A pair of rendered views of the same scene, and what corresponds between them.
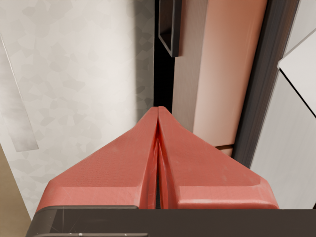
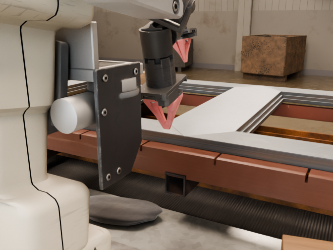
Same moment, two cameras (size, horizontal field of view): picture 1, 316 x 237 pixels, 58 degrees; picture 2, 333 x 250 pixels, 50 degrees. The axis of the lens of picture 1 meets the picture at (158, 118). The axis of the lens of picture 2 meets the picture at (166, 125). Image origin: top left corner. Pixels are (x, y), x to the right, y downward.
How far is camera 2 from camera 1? 0.72 m
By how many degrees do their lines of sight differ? 83
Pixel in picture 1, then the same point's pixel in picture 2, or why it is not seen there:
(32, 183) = not seen: outside the picture
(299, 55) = (185, 134)
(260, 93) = (196, 143)
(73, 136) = not seen: outside the picture
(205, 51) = (176, 151)
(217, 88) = (191, 152)
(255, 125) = (207, 143)
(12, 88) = not seen: outside the picture
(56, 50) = (173, 242)
